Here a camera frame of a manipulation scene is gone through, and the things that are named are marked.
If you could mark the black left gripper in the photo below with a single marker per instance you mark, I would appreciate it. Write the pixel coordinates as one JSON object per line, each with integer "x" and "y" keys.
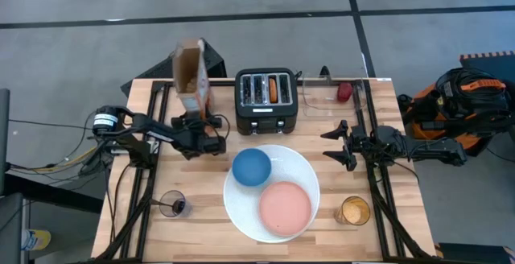
{"x": 201, "y": 143}

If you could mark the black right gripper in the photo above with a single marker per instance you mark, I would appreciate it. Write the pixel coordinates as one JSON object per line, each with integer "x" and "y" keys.
{"x": 362, "y": 143}

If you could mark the orange cereal box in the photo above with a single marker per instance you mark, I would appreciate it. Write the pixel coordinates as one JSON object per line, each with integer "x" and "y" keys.
{"x": 189, "y": 71}

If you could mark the toasted bread slice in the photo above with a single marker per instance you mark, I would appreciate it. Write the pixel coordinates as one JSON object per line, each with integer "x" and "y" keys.
{"x": 273, "y": 91}

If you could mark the dark metal spoon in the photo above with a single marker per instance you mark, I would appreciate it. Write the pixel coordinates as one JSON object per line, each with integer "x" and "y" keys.
{"x": 179, "y": 207}

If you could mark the clear tinted drinking glass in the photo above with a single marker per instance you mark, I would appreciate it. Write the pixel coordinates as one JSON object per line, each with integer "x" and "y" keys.
{"x": 167, "y": 211}

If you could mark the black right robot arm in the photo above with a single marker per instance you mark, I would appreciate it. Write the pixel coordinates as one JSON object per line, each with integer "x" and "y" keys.
{"x": 434, "y": 149}

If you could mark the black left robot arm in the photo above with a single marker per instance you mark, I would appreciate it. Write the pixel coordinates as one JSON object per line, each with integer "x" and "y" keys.
{"x": 161, "y": 133}

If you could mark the clear plastic container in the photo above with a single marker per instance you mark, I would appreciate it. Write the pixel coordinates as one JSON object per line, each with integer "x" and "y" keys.
{"x": 322, "y": 103}

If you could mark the red apple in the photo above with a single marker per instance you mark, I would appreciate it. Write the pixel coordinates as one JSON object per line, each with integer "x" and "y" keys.
{"x": 344, "y": 92}

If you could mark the amber glass with juice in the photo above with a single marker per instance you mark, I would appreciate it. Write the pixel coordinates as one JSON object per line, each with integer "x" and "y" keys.
{"x": 353, "y": 212}

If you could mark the black four-slot toaster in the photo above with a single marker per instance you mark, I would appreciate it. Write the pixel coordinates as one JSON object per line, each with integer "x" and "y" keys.
{"x": 265, "y": 115}

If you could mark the blue bowl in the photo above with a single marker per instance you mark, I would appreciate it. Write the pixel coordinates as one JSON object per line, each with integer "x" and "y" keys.
{"x": 251, "y": 167}

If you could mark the pink plate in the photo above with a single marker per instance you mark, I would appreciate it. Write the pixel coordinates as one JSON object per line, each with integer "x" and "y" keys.
{"x": 285, "y": 209}

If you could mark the white round woven placemat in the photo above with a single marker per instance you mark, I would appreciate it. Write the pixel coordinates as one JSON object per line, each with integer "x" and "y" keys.
{"x": 245, "y": 211}

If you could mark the orange black shop vacuum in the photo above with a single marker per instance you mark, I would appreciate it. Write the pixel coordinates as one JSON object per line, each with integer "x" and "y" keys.
{"x": 462, "y": 103}

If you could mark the black mat orange striped edge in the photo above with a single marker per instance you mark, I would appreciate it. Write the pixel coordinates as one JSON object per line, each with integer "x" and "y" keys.
{"x": 495, "y": 63}

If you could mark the black box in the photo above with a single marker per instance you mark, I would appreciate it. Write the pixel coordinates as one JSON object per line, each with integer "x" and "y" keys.
{"x": 475, "y": 256}

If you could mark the yellow white object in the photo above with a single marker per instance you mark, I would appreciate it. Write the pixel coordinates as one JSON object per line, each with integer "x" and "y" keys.
{"x": 38, "y": 240}

